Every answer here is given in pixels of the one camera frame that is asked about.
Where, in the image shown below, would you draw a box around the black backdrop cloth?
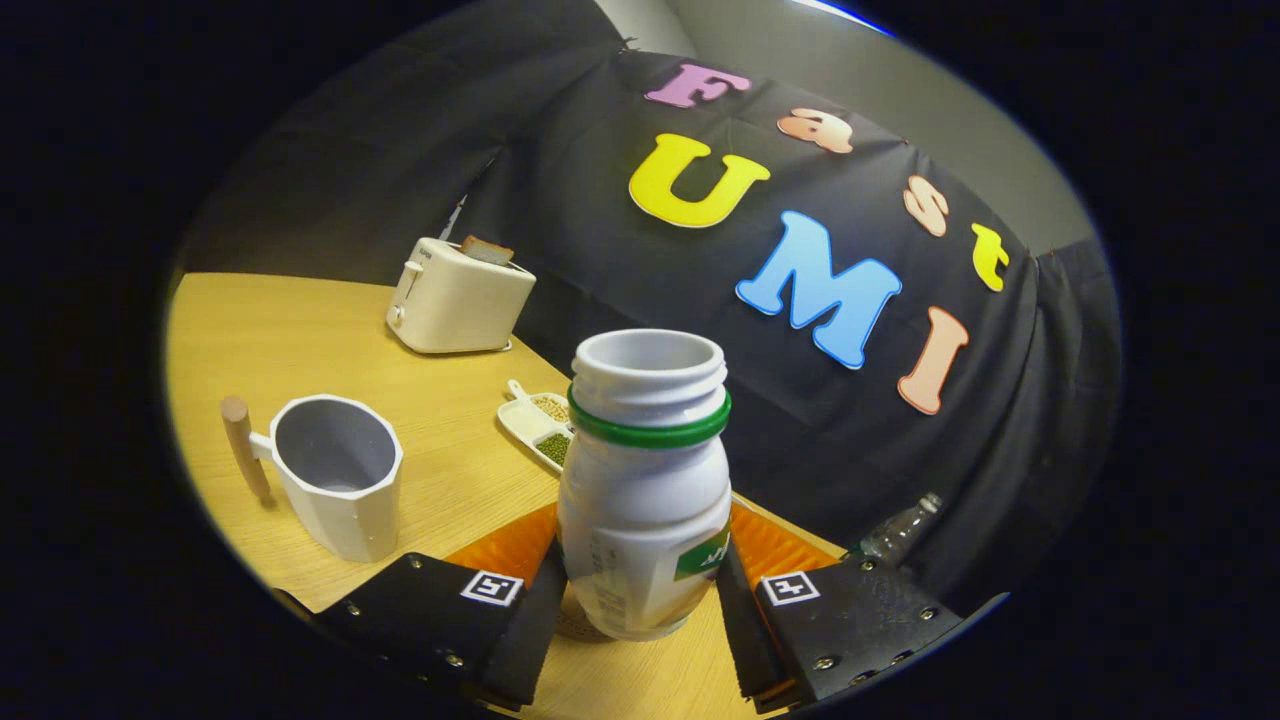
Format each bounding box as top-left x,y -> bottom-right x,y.
180,0 -> 1121,611

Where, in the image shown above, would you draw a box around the wooden table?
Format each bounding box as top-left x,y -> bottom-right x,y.
165,272 -> 846,720

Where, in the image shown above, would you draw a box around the clear plastic water bottle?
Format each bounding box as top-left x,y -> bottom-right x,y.
850,492 -> 944,566

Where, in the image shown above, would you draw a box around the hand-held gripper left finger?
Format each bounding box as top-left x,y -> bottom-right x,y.
312,503 -> 569,713

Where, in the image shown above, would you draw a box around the white cup wooden handle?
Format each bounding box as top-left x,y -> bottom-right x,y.
220,394 -> 405,563

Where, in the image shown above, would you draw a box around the cream toaster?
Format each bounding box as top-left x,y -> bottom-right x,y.
386,236 -> 538,355

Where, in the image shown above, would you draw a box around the white juice bottle green ring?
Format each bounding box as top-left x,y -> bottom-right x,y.
556,329 -> 733,642

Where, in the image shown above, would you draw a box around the white divided dish with beans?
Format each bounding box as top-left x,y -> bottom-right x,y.
497,379 -> 576,471

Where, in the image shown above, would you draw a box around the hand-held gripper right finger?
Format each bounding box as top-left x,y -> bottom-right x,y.
715,500 -> 966,713

